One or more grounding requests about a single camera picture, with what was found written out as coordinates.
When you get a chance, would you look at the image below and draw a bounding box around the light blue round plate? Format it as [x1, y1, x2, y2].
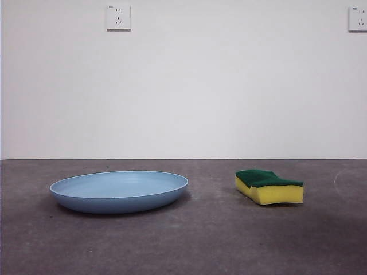
[49, 170, 189, 214]

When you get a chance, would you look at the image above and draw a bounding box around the yellow sponge with green pad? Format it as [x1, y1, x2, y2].
[235, 168, 304, 206]

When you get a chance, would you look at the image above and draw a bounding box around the white wall power socket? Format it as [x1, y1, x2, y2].
[106, 4, 132, 32]
[348, 6, 367, 32]

